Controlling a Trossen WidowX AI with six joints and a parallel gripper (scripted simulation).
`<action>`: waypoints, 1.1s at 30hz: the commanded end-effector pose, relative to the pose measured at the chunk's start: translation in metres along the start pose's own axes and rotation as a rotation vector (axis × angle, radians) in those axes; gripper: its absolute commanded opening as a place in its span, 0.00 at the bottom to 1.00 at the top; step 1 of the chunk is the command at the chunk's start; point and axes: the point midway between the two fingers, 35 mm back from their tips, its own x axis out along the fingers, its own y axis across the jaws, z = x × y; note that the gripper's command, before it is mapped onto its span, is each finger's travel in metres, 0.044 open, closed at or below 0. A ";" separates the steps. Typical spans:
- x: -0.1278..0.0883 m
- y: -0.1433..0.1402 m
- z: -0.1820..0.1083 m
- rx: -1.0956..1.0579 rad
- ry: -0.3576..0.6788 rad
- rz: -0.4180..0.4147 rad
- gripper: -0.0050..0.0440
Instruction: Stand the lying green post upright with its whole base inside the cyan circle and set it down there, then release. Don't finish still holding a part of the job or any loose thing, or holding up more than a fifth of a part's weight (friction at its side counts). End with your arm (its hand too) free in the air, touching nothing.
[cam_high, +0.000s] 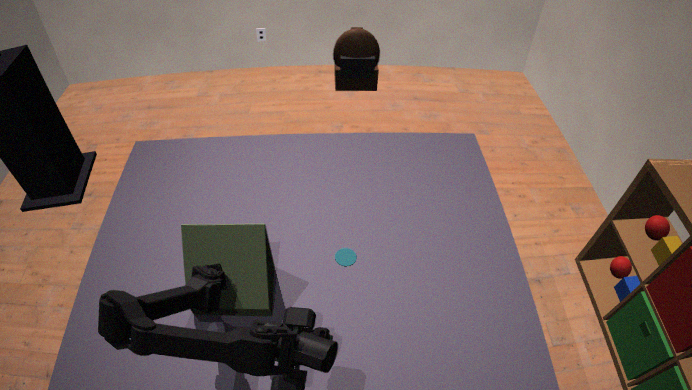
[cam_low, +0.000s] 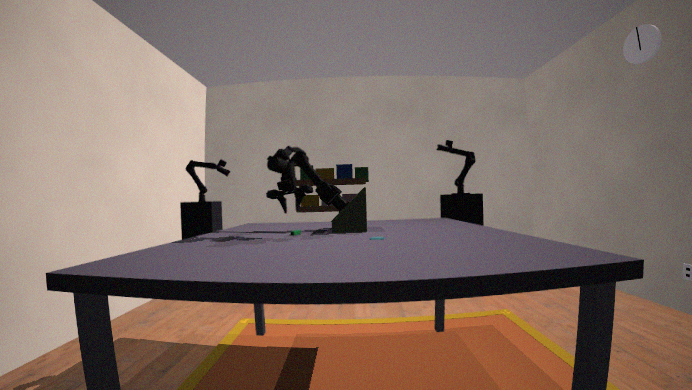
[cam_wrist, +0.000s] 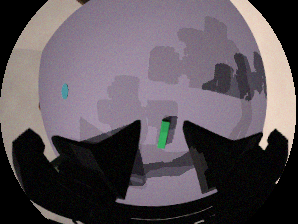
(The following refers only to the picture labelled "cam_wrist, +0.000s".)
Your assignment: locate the cyan circle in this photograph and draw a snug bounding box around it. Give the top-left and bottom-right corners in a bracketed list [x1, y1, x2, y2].
[61, 83, 68, 99]

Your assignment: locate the green rectangular post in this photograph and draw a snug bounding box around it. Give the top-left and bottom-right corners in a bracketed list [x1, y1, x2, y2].
[157, 119, 170, 149]

